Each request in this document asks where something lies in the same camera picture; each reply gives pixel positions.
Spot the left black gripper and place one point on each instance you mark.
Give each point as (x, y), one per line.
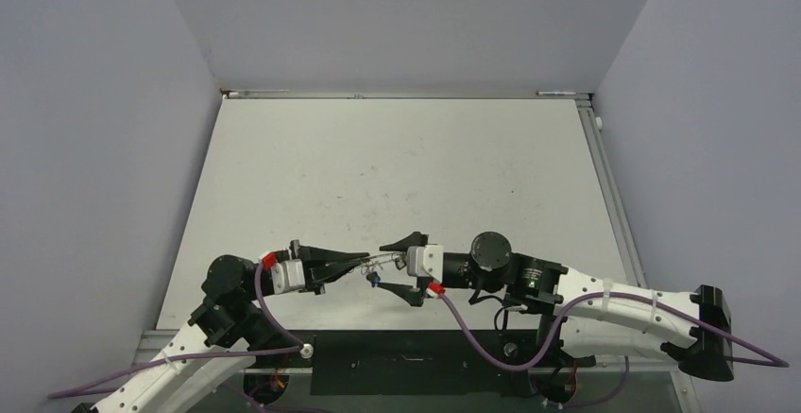
(322, 265)

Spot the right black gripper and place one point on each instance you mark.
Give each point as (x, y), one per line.
(412, 293)

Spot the key with blue tag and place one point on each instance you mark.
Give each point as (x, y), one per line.
(374, 279)

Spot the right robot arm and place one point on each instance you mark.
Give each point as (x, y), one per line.
(580, 316)

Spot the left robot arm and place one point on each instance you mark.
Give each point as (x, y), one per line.
(228, 331)

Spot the red white marker pen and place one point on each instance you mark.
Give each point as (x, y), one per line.
(556, 94)

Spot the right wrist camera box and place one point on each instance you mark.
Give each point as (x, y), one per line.
(426, 264)

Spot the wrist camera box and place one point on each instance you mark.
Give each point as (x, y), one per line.
(286, 272)
(426, 264)

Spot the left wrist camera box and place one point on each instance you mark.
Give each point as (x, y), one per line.
(286, 272)

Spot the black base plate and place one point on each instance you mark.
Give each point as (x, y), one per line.
(353, 381)

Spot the aluminium frame rail front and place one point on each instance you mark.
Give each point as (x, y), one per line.
(446, 349)

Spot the aluminium frame rail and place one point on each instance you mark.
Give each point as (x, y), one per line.
(446, 349)
(486, 94)
(592, 126)

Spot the aluminium frame rail back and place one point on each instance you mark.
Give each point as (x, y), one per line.
(486, 94)

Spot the aluminium frame rail right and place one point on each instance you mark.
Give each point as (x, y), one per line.
(592, 126)

